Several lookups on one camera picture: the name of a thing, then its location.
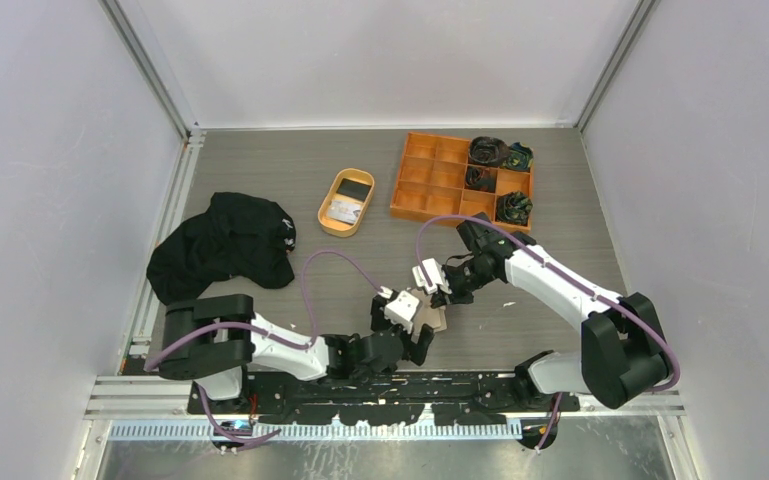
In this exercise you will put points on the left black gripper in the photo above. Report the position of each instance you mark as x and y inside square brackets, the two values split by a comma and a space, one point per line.
[417, 351]

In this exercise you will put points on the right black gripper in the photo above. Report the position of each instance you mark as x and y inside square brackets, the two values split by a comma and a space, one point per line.
[456, 296]

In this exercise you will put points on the beige leather card holder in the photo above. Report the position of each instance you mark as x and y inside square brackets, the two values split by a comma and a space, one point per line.
[426, 315]

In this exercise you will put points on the silver credit card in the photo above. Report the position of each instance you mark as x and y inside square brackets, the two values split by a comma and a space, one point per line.
[344, 211]

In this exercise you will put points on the yellow oval tray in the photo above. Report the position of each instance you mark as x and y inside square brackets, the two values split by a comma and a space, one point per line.
[339, 229]

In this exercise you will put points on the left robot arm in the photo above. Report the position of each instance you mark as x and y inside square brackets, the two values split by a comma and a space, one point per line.
[212, 341]

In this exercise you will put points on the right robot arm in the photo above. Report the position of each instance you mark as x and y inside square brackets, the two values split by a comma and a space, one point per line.
[623, 351]

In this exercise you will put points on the orange compartment organizer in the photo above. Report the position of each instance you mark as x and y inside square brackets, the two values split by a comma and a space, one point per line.
[430, 182]

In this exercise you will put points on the dark rolled tie middle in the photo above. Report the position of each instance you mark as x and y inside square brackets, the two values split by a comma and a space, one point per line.
[480, 178]

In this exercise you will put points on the dark rolled tie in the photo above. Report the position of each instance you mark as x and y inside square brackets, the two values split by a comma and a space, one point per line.
[480, 178]
[488, 151]

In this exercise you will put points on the dark rolled tie top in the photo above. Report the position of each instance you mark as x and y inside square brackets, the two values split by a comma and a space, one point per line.
[488, 151]

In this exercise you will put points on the green patterned rolled tie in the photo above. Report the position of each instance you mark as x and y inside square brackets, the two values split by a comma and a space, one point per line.
[520, 158]

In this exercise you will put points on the black cloth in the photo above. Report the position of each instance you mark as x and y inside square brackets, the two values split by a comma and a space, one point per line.
[238, 235]

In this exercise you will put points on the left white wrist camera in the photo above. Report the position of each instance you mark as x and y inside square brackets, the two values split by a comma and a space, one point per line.
[401, 309]

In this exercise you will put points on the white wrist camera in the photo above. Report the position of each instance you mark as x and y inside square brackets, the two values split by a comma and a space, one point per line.
[401, 309]
[430, 277]

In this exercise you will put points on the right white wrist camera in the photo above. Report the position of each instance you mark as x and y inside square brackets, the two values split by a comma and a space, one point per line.
[430, 277]

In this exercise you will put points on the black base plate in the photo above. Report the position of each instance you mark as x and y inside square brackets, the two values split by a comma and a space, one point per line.
[454, 397]

